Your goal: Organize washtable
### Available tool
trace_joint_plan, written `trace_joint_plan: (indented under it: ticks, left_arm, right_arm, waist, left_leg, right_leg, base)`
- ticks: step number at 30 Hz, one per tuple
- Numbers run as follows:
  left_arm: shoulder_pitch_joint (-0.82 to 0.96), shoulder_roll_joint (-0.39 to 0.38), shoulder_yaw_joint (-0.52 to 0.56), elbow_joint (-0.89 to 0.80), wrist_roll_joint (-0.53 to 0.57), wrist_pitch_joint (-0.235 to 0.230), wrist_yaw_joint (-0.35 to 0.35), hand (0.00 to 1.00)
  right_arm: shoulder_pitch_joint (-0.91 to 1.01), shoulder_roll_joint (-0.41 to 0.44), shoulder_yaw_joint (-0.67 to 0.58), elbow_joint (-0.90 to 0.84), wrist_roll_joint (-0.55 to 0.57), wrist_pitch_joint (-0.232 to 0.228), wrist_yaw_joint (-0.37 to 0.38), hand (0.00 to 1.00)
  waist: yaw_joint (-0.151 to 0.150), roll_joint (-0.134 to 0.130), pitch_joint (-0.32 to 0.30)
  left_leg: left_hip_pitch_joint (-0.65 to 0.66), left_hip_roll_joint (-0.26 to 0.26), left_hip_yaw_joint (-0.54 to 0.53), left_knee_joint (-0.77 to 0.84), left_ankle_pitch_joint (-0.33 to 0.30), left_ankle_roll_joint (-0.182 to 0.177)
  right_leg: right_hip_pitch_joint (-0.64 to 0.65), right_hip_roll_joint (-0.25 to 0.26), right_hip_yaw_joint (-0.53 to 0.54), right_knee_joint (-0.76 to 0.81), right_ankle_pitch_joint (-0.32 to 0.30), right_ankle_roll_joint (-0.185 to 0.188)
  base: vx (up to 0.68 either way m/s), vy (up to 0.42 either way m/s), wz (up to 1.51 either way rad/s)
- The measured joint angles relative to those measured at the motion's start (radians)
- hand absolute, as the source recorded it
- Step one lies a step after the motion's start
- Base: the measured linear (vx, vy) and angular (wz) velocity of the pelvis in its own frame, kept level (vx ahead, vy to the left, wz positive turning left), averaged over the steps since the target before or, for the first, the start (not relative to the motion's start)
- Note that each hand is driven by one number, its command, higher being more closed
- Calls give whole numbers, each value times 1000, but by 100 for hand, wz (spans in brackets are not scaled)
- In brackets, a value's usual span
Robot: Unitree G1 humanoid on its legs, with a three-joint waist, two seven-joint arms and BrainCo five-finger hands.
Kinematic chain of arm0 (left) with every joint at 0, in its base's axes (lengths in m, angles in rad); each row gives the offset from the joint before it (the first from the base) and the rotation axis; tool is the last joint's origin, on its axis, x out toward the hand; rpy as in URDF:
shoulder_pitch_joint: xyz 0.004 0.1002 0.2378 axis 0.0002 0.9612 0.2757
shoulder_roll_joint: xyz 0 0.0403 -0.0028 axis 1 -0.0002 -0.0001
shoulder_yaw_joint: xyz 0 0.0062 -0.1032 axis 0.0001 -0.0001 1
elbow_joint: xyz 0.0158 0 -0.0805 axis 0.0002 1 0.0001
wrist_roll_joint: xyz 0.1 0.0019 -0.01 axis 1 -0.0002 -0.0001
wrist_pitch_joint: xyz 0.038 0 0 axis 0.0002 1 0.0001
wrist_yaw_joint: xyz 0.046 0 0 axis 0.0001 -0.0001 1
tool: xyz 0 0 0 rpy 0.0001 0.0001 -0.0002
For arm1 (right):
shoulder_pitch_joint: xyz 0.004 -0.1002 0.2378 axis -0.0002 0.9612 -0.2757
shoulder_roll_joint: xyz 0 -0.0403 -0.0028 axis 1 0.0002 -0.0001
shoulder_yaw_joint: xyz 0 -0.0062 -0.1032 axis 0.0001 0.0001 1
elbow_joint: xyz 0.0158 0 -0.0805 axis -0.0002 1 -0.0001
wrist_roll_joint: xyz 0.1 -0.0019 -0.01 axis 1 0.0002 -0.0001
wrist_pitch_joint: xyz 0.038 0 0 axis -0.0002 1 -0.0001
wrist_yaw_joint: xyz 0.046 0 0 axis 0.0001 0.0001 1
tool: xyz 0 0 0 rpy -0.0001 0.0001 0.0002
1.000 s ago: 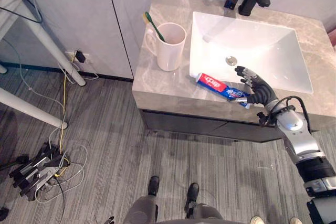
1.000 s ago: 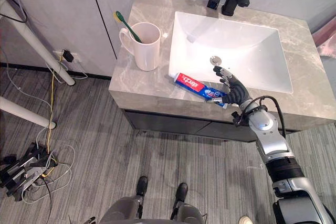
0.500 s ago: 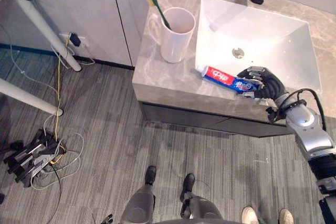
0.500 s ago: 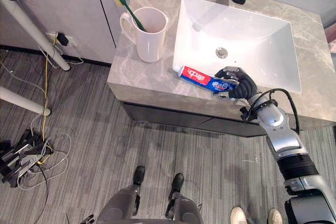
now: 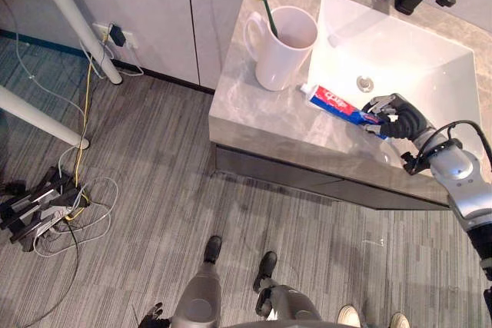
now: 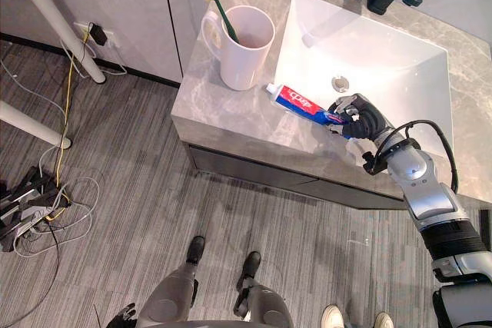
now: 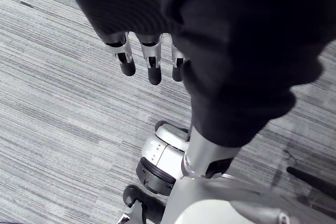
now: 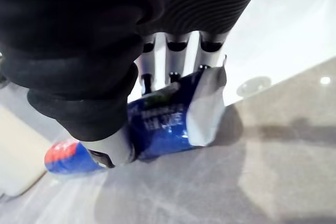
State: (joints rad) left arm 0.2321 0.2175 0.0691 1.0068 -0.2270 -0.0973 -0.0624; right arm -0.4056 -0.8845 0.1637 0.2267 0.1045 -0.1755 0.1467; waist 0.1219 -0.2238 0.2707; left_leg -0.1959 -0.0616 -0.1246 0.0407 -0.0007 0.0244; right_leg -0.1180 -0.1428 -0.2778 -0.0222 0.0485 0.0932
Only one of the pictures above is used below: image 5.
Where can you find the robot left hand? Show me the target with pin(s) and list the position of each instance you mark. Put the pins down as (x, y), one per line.
(155, 318)

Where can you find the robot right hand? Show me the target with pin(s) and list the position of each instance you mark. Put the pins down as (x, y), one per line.
(409, 120)

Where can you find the red blue toothpaste tube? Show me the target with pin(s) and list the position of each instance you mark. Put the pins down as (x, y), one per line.
(334, 101)

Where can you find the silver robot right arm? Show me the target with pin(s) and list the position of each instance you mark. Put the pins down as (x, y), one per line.
(461, 182)

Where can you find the metal sink drain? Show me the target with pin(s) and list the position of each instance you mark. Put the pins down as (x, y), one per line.
(365, 83)

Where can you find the white rectangular sink basin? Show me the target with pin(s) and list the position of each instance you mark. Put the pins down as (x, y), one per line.
(403, 55)

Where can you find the dark cabinet door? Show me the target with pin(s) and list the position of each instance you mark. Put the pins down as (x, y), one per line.
(384, 195)
(269, 168)

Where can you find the grey robot torso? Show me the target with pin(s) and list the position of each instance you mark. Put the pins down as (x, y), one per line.
(276, 324)

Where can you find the silver robot right leg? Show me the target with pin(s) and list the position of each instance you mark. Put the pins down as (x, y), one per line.
(284, 297)

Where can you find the dark vanity cabinet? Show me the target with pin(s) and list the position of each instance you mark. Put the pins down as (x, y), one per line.
(292, 178)

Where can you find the black power strip pile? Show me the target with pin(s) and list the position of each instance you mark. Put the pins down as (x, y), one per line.
(34, 205)

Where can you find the green toothbrush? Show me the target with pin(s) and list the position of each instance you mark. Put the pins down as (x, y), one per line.
(267, 5)

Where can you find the person's white shoe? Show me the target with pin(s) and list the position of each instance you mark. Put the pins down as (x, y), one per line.
(399, 321)
(348, 316)

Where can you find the white table leg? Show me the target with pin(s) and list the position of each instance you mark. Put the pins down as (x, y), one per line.
(38, 116)
(73, 17)

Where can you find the black plug adapter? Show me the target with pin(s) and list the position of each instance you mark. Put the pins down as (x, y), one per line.
(117, 36)

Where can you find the white wall socket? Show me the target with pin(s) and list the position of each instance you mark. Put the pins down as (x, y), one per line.
(130, 38)

